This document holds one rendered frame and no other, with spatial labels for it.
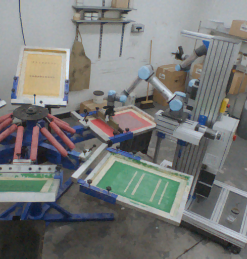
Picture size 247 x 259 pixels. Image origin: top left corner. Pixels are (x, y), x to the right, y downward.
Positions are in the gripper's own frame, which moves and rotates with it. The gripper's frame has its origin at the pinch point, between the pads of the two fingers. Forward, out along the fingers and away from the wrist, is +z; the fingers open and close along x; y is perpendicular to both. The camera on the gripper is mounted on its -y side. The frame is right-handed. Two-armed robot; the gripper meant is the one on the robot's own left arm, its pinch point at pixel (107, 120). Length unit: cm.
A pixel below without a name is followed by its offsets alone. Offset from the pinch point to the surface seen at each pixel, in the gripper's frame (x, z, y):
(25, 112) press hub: -90, -28, -1
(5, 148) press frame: -110, 1, 2
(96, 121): -4.2, 7.5, -15.5
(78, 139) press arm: -37.0, 12.0, 2.0
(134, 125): 30.1, 7.6, 10.5
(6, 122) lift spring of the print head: -105, -20, -4
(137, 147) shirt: 31.1, 32.7, 20.8
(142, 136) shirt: 34.2, 17.3, 21.9
